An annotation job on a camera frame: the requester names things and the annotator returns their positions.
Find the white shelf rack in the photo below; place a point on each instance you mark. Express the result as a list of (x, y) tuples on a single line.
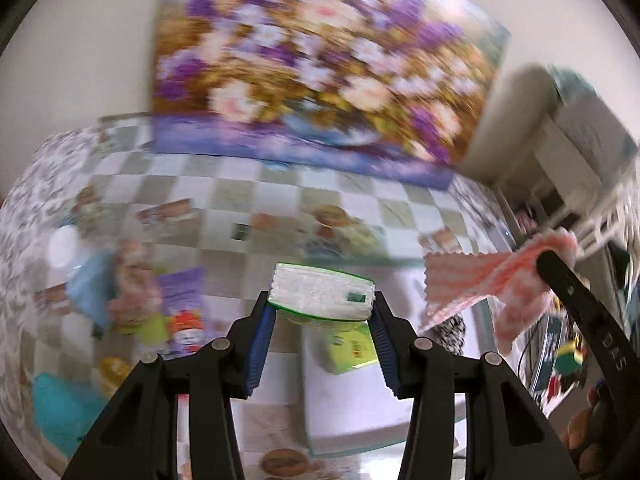
[(585, 160)]

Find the yellow soft toy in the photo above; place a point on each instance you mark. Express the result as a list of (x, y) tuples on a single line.
[(114, 372)]

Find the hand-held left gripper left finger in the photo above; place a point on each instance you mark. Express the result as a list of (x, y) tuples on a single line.
[(259, 347)]

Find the white green tissue pack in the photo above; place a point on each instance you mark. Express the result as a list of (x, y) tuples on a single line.
[(320, 290)]

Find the pink striped cloth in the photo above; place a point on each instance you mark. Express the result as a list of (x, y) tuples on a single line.
[(480, 280)]

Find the pink plush toy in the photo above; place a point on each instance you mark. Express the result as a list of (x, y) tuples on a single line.
[(132, 285)]

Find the floral painting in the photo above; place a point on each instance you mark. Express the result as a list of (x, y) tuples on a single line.
[(325, 60)]

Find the purple snack packet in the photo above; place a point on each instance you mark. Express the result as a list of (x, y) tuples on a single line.
[(182, 305)]

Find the yellow green packet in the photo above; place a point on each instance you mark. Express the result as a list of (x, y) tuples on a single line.
[(350, 352)]

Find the teal cloth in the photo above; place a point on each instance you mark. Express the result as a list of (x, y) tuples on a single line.
[(65, 410)]

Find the blue plastic bag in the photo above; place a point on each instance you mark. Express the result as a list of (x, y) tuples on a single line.
[(95, 290)]

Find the yellow green sponge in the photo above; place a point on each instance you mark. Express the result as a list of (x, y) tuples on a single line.
[(570, 357)]

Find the white plastic box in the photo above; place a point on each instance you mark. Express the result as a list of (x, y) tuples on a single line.
[(350, 405)]

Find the white round object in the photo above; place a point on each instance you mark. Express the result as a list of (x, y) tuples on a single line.
[(66, 252)]

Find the checkered printed tablecloth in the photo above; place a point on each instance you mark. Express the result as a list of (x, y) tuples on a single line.
[(210, 195)]

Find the brown plush toy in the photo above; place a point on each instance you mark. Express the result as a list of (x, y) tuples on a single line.
[(587, 430)]

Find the beige cushion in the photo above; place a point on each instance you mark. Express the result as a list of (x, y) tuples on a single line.
[(510, 120)]

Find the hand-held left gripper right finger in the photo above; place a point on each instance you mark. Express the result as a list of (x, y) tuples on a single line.
[(384, 355)]

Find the black white patterned cloth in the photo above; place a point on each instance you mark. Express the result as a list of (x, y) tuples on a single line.
[(450, 335)]

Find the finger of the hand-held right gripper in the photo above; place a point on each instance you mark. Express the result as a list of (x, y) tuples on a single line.
[(575, 290)]

